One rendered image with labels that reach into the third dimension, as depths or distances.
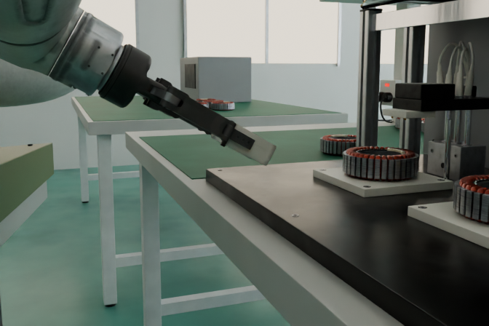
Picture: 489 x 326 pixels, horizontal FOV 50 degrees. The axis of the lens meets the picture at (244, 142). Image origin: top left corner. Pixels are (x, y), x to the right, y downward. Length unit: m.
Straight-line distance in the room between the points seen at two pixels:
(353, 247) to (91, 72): 0.35
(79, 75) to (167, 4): 4.68
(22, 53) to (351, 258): 0.40
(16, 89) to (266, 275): 0.53
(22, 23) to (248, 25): 5.06
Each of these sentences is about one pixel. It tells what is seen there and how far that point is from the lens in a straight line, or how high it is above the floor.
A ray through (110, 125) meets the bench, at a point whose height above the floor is 0.73.
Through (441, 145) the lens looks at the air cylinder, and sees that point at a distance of 0.90.
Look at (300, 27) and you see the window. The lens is 5.74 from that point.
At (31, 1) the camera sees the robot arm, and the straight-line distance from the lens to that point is 0.46.
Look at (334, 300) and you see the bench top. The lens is 0.47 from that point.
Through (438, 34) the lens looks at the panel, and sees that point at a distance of 1.11.
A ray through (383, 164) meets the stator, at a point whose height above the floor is 0.81.
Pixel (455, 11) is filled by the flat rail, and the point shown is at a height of 1.03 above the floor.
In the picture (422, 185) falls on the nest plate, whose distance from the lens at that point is 0.78.
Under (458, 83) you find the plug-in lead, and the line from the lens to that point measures 0.87.
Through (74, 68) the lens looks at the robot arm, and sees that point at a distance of 0.63.
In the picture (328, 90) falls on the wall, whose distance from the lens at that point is 5.90.
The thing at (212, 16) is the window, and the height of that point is 1.46.
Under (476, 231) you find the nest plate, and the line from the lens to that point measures 0.58.
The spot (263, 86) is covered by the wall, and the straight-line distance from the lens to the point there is 5.55.
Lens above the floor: 0.94
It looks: 8 degrees down
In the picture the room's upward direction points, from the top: straight up
